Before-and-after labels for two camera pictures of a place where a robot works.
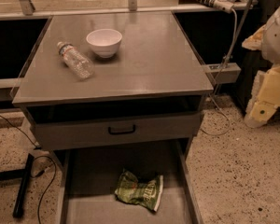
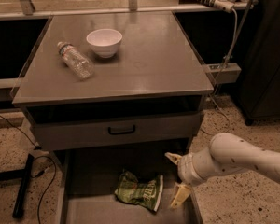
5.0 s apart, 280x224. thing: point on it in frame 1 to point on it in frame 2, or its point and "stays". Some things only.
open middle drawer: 87,179 stays
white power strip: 223,3 stays
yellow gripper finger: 255,41 to 173,157
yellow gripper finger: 271,88 to 182,193
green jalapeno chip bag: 147,194 stays
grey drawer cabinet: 113,82 stays
